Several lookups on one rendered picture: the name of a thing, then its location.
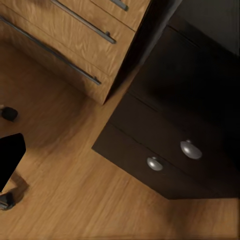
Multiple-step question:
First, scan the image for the swivel chair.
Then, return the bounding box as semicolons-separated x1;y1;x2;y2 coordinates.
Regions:
0;105;17;211

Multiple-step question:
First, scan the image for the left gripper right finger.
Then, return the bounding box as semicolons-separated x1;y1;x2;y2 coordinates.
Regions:
224;133;240;173

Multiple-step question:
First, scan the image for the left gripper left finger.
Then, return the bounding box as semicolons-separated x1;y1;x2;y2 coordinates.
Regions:
0;133;26;192

